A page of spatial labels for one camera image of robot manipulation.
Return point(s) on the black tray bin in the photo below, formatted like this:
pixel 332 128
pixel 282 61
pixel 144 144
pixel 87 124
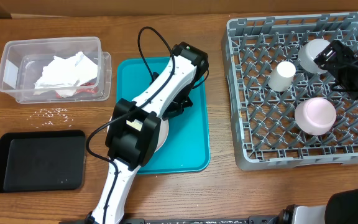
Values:
pixel 42 161

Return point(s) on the cardboard backdrop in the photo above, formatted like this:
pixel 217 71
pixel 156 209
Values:
pixel 85 8

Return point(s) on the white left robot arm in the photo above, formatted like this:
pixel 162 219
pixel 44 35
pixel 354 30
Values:
pixel 138 128

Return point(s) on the red snack wrapper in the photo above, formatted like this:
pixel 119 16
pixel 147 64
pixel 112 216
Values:
pixel 85 91

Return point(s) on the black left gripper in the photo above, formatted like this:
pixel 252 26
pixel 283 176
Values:
pixel 173 111

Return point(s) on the scattered rice grains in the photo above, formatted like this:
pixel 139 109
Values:
pixel 50 118

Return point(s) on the pink small bowl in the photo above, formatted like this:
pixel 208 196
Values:
pixel 315 116

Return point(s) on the clear plastic bin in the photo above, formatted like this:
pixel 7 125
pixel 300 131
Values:
pixel 22 63

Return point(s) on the white cup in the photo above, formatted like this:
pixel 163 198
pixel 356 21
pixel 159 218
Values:
pixel 282 76

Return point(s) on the teal plastic tray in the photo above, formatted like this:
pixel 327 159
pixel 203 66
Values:
pixel 187 147

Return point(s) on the white napkin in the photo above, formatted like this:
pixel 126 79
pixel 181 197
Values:
pixel 64 73

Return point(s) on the white plate with crumbs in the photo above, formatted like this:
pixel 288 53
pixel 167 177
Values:
pixel 163 134

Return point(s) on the grey bowl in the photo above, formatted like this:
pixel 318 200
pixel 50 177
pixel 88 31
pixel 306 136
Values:
pixel 309 52

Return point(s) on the grey dishwasher rack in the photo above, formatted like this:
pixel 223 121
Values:
pixel 264 131

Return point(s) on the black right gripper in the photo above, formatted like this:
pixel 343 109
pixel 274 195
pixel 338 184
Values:
pixel 343 53

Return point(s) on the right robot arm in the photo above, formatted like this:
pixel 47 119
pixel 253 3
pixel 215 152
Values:
pixel 342 207

